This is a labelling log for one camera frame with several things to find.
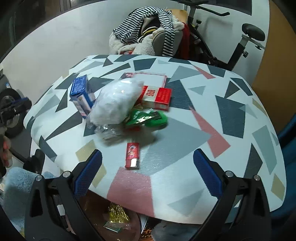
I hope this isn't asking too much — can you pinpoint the red lighter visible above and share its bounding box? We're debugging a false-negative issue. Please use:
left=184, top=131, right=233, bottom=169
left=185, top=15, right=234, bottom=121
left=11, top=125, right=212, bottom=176
left=125, top=143, right=140, bottom=170

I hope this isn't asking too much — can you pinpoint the blue white medicine box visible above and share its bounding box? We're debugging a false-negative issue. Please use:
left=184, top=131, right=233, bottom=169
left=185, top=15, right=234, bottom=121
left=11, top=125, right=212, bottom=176
left=69, top=75, right=95, bottom=119

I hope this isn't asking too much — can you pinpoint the white plastic bag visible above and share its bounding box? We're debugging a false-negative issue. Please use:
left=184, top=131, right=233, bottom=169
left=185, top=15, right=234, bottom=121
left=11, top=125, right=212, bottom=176
left=87, top=77, right=144, bottom=126

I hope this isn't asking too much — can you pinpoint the green packet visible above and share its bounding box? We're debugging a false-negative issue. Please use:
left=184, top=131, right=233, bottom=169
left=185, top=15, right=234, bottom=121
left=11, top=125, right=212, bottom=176
left=125, top=109, right=168, bottom=128

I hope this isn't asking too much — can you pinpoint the brown trash bin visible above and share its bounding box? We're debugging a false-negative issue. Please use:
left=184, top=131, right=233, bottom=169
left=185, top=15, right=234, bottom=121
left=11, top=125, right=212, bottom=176
left=69, top=192, right=144, bottom=241

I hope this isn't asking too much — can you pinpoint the person's left hand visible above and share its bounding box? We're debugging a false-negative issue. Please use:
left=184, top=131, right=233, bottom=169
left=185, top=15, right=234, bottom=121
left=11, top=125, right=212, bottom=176
left=1, top=136, right=13, bottom=168

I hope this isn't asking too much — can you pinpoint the light blue fuzzy sleeve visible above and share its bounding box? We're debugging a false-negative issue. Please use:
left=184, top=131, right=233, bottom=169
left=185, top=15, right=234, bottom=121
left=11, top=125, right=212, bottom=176
left=2, top=167, right=38, bottom=236

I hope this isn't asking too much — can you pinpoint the red cigarette box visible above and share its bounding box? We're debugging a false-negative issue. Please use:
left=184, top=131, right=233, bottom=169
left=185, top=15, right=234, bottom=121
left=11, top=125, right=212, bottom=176
left=137, top=85, right=172, bottom=111

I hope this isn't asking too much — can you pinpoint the wooden door panel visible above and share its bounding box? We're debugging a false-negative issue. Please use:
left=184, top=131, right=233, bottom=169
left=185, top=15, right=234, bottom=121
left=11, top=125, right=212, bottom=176
left=252, top=1, right=295, bottom=133

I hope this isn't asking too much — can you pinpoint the clear plastic card case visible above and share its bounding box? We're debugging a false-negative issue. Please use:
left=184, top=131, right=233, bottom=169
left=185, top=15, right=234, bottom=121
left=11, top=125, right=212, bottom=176
left=119, top=72, right=167, bottom=87

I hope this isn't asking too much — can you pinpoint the striped shirt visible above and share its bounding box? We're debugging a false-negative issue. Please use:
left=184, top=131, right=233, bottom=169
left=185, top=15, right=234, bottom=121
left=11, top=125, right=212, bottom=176
left=113, top=6, right=176, bottom=57

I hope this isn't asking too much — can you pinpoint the black exercise bike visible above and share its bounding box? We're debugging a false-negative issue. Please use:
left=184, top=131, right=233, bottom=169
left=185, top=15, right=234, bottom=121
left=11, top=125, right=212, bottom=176
left=178, top=0, right=266, bottom=71

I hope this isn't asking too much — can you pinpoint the chair with clothes pile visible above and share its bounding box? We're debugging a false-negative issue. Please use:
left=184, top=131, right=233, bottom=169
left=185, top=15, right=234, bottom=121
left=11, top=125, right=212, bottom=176
left=109, top=6, right=190, bottom=60

